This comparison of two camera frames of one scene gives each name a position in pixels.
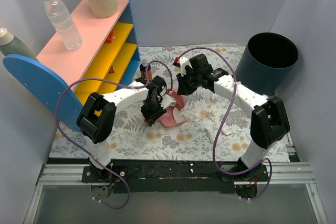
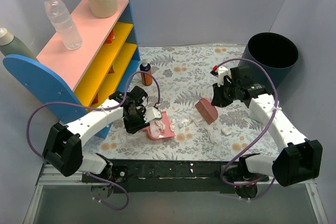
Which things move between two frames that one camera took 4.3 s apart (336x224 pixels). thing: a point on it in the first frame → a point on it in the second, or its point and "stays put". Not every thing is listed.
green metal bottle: (11, 44) stays put
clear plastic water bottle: (70, 36) stays put
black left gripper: (153, 112) → (137, 123)
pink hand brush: (179, 103) → (208, 111)
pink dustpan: (168, 119) → (167, 132)
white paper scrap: (226, 130) stays put
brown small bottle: (143, 67) stays put
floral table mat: (154, 122) stays put
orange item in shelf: (111, 38) stays put
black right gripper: (184, 85) → (219, 96)
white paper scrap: (179, 116) → (156, 127)
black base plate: (175, 176) stays put
